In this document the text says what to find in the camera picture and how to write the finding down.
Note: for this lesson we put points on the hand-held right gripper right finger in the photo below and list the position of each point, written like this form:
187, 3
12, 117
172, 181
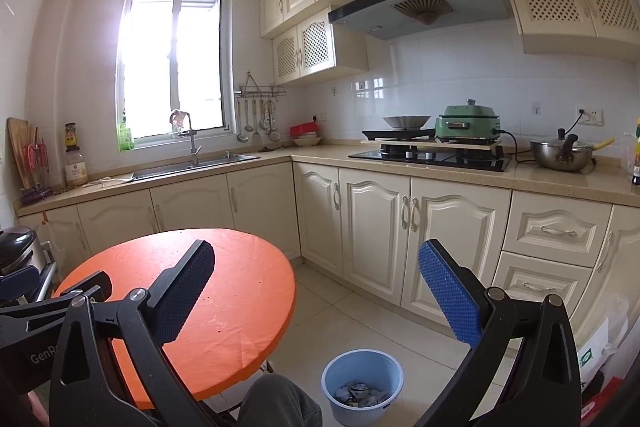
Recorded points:
450, 297

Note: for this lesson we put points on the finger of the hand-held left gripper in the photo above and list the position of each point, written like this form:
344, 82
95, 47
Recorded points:
97, 283
30, 322

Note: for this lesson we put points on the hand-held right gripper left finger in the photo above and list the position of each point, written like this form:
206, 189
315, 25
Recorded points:
182, 294

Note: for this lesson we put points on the blue plastic basin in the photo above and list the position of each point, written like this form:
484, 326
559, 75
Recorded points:
335, 377

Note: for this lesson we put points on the orange round table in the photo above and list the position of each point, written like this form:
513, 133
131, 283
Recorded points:
240, 287

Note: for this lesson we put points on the black kitchen appliance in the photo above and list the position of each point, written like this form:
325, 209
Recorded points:
17, 247

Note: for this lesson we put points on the cream cabinet drawer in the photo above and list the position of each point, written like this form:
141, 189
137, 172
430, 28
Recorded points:
550, 224
535, 284

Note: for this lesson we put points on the cream base cabinets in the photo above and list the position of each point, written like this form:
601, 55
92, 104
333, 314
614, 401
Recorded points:
370, 232

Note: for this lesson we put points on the clear oil jar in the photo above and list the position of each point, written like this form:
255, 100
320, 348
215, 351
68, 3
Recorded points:
76, 168

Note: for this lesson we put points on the stainless steel sink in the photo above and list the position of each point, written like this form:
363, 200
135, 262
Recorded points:
200, 164

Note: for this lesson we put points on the black glass gas hob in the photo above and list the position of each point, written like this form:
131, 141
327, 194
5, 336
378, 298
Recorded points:
450, 163

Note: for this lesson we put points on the green dish soap bottle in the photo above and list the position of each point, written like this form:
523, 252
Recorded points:
126, 139

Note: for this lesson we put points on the person's grey trouser leg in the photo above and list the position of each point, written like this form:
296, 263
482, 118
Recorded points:
280, 404

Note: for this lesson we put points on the yellow label sauce bottle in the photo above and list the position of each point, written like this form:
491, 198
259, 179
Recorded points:
70, 136

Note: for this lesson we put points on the white rice bag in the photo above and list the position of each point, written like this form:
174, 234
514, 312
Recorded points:
595, 352

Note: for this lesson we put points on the wooden cutting board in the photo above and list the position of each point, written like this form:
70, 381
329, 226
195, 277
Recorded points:
17, 147

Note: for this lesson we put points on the metal ladle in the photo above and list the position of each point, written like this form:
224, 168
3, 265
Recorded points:
242, 137

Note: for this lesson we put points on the green electric cooking pot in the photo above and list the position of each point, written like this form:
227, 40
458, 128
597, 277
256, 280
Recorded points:
467, 124

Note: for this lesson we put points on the black induction cooker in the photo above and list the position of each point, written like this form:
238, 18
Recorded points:
385, 134

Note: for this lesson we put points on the metal wok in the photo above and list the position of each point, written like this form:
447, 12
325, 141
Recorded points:
406, 122

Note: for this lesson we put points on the metal spoon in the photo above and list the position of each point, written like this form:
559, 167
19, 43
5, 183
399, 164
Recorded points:
256, 127

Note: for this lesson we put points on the metal spatula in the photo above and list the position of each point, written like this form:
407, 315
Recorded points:
274, 134

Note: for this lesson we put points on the metal skimmer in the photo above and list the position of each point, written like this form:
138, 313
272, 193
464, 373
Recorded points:
265, 119

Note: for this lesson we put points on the white bowl stack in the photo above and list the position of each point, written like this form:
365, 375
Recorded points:
307, 141

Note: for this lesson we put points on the red and white bowls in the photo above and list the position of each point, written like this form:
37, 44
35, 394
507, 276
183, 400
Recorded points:
305, 129

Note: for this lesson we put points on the kitchen window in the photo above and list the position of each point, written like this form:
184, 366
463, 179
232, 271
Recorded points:
150, 67

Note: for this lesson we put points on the small lattice door cabinet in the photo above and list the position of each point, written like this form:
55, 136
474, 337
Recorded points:
315, 47

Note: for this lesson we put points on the metal rack frame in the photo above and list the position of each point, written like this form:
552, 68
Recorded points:
46, 264

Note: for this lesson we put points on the metal wall utensil rack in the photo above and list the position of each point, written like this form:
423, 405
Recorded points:
260, 93

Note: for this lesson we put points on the white wall socket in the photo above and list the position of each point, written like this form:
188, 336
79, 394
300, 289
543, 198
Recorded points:
592, 116

